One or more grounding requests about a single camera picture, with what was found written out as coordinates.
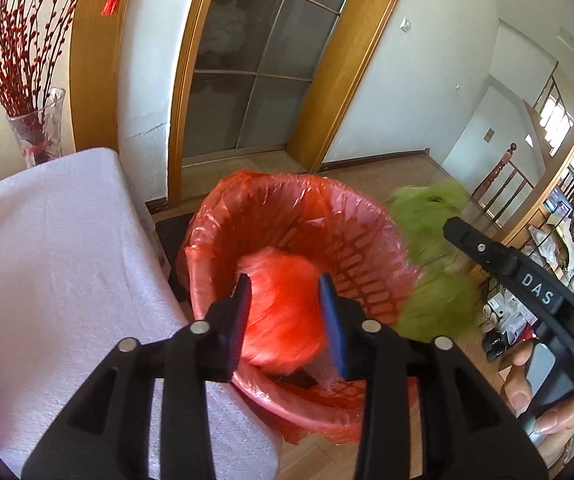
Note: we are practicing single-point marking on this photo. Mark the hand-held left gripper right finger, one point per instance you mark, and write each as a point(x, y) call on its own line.
point(332, 320)

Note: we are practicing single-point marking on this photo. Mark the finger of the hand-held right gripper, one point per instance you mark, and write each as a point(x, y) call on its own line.
point(477, 250)

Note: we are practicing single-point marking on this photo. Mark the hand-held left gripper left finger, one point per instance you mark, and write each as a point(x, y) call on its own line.
point(242, 315)

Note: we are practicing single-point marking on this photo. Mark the green foil wrapper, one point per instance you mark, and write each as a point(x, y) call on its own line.
point(432, 305)

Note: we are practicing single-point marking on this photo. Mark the red plastic basket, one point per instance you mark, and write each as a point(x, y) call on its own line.
point(362, 255)

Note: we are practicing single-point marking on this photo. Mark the person's right hand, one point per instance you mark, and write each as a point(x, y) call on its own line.
point(514, 385)

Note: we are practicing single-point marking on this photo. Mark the wooden stair banister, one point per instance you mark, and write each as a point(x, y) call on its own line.
point(499, 175)

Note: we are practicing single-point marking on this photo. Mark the wooden shelf unit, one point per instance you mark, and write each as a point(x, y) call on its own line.
point(559, 200)

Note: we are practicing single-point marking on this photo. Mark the window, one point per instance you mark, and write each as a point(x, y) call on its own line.
point(554, 122)

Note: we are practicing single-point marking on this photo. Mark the glass panel door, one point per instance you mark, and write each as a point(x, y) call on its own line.
point(267, 60)

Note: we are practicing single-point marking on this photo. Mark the glass vase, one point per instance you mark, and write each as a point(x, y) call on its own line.
point(37, 130)

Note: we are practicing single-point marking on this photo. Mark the red berry branches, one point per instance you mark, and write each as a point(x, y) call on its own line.
point(17, 35)

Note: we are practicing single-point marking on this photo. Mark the wooden door frame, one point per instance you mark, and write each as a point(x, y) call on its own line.
point(337, 100)

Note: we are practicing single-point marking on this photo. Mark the small wall switch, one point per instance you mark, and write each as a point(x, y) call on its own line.
point(406, 24)

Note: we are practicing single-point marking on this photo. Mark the wooden wall trim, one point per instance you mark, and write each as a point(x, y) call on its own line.
point(97, 85)

